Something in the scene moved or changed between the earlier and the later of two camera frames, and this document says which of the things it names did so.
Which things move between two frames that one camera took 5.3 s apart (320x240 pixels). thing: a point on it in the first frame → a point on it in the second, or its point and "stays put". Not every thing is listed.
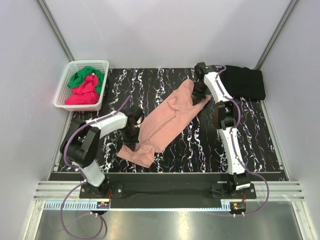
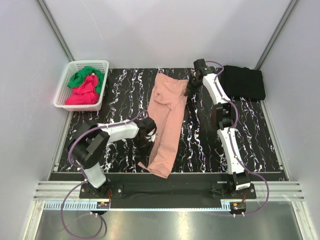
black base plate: [166, 194] stays put
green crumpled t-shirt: [78, 78] stays put
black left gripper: [131, 143] → [143, 157]
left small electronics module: [102, 205] stays put
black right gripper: [196, 97] → [189, 89]
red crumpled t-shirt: [84, 94] stays put
